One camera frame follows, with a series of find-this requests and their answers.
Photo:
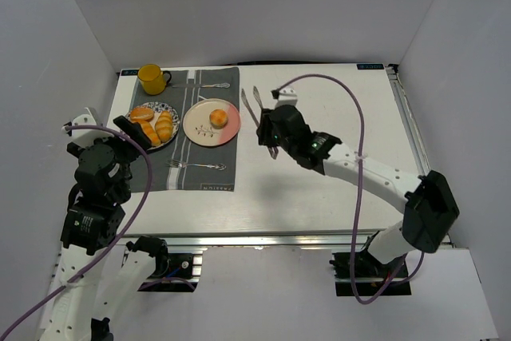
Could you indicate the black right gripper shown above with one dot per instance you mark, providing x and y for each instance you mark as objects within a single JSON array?
[{"x": 264, "y": 129}]

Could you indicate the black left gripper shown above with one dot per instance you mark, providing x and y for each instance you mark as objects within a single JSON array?
[{"x": 130, "y": 131}]

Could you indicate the round bread bun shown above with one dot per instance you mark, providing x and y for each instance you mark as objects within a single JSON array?
[{"x": 218, "y": 118}]

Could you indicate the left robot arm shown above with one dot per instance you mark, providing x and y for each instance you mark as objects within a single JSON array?
[{"x": 93, "y": 224}]

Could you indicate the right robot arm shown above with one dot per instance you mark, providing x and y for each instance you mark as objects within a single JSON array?
[{"x": 425, "y": 201}]

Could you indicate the sesame bread bun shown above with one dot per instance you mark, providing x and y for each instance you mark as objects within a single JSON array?
[{"x": 141, "y": 113}]

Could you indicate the striped croissant right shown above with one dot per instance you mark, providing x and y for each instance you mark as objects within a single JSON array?
[{"x": 164, "y": 126}]

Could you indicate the blue floral plate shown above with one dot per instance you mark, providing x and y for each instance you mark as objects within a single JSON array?
[{"x": 158, "y": 107}]

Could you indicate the silver fork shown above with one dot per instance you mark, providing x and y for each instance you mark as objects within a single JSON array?
[{"x": 182, "y": 165}]

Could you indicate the yellow enamel mug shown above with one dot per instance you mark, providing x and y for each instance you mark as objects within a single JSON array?
[{"x": 153, "y": 79}]

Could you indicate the grey striped placemat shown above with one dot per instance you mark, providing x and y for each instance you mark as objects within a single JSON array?
[{"x": 181, "y": 148}]

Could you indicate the cream and pink plate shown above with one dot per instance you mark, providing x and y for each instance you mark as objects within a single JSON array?
[{"x": 198, "y": 128}]

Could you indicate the silver butter knife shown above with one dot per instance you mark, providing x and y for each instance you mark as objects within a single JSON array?
[{"x": 223, "y": 85}]

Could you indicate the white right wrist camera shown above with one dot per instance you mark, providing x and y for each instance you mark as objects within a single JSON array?
[{"x": 285, "y": 95}]

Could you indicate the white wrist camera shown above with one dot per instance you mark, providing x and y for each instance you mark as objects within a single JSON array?
[
  {"x": 83, "y": 131},
  {"x": 285, "y": 95}
]

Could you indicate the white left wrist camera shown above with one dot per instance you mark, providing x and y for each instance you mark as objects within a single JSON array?
[{"x": 83, "y": 131}]

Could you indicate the aluminium table frame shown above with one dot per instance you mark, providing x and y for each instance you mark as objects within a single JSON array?
[{"x": 358, "y": 104}]

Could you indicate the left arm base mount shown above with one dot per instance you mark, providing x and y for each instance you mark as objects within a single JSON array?
[{"x": 173, "y": 271}]

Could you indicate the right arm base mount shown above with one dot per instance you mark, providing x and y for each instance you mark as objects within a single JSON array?
[{"x": 369, "y": 277}]

